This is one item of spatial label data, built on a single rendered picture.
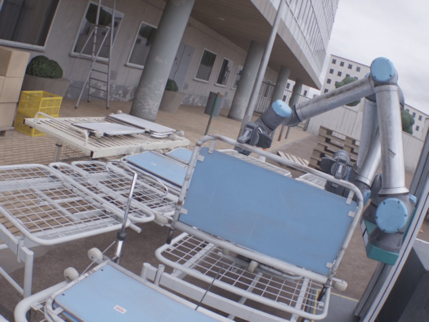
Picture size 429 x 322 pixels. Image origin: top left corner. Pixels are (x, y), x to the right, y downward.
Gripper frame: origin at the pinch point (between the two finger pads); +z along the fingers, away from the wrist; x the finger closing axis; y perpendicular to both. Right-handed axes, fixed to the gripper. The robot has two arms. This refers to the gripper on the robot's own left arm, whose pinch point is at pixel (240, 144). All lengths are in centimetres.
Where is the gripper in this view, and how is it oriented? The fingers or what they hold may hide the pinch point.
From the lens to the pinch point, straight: 166.5
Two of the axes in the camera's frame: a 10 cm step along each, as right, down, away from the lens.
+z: -3.5, 2.4, -9.0
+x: 2.4, -9.1, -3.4
